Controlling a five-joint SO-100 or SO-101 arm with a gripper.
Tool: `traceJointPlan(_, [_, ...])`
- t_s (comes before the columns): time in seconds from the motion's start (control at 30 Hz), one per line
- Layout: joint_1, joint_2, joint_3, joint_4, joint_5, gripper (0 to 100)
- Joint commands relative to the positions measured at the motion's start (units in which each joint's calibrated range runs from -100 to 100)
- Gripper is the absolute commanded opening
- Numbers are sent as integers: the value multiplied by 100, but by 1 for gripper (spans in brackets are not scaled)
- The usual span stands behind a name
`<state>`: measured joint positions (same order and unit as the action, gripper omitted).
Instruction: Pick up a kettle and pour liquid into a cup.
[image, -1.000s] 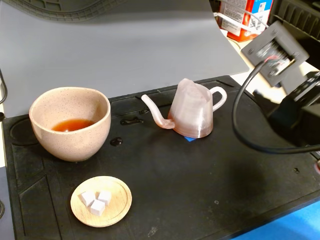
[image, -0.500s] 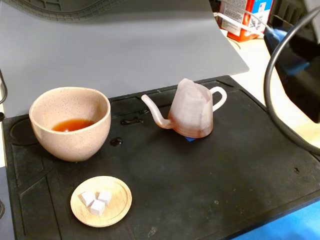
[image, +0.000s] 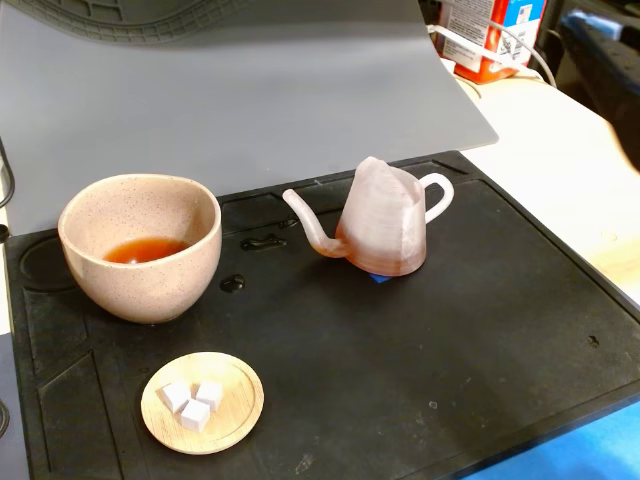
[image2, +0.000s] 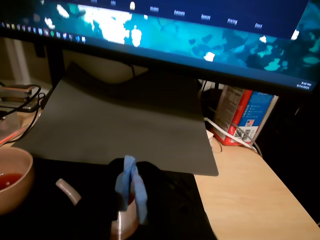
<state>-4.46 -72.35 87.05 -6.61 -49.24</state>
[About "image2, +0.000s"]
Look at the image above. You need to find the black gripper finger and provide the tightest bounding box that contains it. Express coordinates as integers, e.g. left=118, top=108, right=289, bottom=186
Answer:
left=131, top=161, right=219, bottom=240
left=57, top=155, right=138, bottom=240

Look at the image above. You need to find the translucent pink kettle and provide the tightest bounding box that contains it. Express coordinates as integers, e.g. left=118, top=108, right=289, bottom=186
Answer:
left=55, top=178, right=141, bottom=240

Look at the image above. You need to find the beige speckled ceramic cup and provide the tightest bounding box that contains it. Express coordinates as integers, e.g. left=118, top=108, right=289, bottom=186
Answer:
left=0, top=146, right=35, bottom=216

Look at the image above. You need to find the red tea liquid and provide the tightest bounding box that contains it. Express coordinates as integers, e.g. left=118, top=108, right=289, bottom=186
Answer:
left=0, top=172, right=25, bottom=191

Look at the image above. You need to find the grey silicone backdrop mat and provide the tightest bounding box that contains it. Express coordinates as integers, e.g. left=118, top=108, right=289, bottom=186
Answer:
left=12, top=61, right=220, bottom=177

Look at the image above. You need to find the red white blue carton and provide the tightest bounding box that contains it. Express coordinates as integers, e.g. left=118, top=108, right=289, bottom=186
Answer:
left=209, top=84, right=280, bottom=147

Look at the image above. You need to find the silver metal device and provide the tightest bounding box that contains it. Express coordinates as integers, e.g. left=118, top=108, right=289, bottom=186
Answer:
left=0, top=83, right=35, bottom=111

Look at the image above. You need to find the computer monitor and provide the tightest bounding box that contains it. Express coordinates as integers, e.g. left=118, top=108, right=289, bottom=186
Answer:
left=0, top=0, right=320, bottom=97

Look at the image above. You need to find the white flat cable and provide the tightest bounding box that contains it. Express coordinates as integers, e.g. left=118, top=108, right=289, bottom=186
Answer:
left=204, top=117, right=254, bottom=148

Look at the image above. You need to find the thin grey cable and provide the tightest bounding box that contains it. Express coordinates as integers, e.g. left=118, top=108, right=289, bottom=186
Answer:
left=229, top=121, right=263, bottom=157

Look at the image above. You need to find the thin black cable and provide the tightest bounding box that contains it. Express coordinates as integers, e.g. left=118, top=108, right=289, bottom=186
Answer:
left=0, top=84, right=46, bottom=141

